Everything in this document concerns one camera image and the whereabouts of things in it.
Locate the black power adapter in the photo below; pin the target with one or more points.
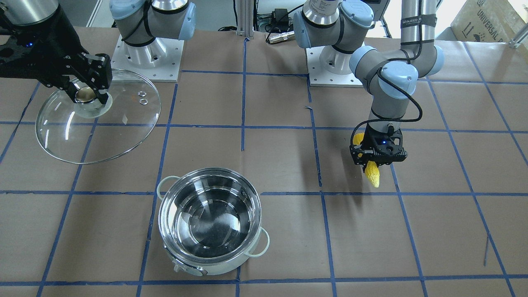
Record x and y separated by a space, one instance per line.
279 17

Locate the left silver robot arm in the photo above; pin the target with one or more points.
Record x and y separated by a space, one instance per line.
390 77

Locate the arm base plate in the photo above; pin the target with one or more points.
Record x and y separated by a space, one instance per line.
159 62
330 68

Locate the cardboard box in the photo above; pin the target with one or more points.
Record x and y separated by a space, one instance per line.
490 20

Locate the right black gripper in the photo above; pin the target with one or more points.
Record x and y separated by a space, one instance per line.
62 46

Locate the aluminium frame post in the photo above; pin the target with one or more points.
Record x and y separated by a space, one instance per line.
245 18

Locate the white pot with steel rim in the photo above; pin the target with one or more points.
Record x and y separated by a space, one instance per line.
210 221

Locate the glass pot lid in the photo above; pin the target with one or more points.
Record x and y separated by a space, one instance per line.
90 132

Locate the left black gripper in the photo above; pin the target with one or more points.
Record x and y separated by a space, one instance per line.
357 152

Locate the yellow corn cob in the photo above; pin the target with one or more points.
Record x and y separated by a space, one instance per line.
371 169

